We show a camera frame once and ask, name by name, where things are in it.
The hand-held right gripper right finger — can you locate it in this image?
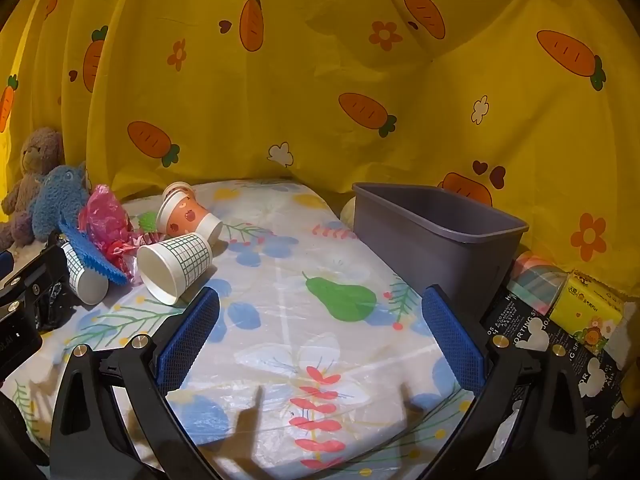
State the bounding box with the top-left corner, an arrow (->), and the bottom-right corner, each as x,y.
421,284 -> 588,480

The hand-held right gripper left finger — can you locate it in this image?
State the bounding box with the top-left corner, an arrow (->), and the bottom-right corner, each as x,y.
49,286 -> 223,480

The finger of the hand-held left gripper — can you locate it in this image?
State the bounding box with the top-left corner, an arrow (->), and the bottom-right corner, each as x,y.
0,242 -> 68,331

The black plastic bag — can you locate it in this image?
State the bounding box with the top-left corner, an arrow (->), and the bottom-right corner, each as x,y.
37,280 -> 68,331

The pink plastic bag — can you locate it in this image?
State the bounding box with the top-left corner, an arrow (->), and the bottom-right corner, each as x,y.
77,185 -> 146,286

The grey plastic bin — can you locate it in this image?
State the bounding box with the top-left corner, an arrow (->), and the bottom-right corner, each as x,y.
351,182 -> 530,321

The small green grid paper cup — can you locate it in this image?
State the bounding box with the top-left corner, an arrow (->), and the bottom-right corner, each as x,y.
60,241 -> 110,306

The blue plush toy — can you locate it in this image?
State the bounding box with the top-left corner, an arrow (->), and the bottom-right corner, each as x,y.
32,162 -> 93,241

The black printed cloth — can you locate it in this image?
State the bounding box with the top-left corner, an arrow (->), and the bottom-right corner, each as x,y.
480,285 -> 640,480

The red white crumpled wrapper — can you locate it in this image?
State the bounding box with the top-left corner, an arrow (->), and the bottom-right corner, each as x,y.
107,232 -> 147,263

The large green grid paper cup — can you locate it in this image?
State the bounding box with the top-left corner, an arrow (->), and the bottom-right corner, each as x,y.
136,232 -> 215,307

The pastel checked box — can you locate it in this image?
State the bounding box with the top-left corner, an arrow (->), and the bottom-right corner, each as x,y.
507,252 -> 571,311

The brown teddy bear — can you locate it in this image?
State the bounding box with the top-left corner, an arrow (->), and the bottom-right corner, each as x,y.
0,127 -> 66,251

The yellow tissue packet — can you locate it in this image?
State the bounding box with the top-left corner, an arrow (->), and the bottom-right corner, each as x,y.
550,270 -> 626,356

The floral plastic tablecloth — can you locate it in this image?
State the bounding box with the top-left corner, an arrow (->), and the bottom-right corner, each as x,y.
0,177 -> 501,480

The yellow carrot print curtain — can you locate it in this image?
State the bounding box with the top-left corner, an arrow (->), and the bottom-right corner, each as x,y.
0,0 -> 640,311

